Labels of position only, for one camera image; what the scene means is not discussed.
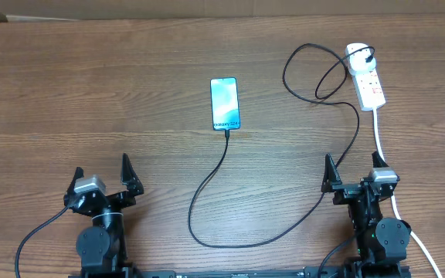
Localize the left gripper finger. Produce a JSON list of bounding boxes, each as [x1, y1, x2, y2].
[[121, 153, 144, 196], [63, 167, 84, 207]]

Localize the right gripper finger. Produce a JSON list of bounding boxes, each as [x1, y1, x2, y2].
[[372, 151, 388, 168], [321, 154, 341, 193]]

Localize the black USB charging cable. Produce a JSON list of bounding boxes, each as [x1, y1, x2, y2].
[[187, 42, 376, 249]]

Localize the Samsung Galaxy smartphone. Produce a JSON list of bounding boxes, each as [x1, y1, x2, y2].
[[210, 77, 241, 131]]

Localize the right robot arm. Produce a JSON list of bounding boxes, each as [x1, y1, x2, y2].
[[317, 151, 412, 278]]

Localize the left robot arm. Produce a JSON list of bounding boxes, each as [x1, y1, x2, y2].
[[63, 154, 144, 277]]

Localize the white charger plug adapter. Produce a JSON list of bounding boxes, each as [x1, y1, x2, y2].
[[345, 42, 376, 76]]

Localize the white power strip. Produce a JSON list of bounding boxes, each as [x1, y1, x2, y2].
[[345, 42, 387, 113]]

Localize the brown cardboard backdrop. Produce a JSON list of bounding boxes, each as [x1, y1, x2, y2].
[[0, 0, 445, 22]]

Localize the white power strip cord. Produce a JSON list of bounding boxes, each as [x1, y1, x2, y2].
[[372, 107, 443, 278]]

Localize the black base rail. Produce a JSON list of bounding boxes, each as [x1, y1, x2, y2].
[[67, 269, 413, 278]]

